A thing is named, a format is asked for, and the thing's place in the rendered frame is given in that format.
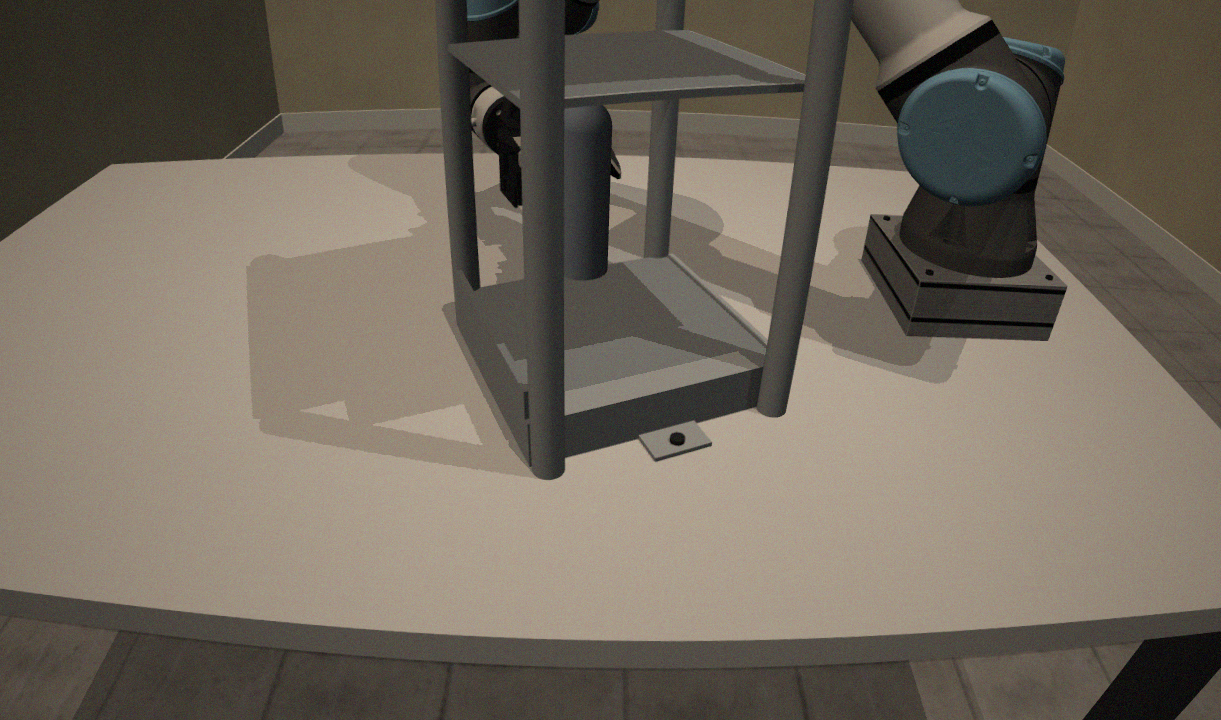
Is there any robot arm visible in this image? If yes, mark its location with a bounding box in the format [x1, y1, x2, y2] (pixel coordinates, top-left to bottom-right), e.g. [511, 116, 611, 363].
[466, 0, 1065, 278]

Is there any grey shelving unit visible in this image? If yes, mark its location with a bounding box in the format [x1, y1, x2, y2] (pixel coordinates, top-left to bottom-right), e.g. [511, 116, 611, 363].
[435, 0, 853, 480]

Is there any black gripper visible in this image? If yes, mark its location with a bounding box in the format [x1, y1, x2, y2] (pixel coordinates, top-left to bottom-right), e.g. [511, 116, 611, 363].
[482, 96, 621, 207]

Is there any dark grey bottle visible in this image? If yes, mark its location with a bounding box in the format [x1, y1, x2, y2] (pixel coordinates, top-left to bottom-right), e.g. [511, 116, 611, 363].
[564, 105, 612, 281]

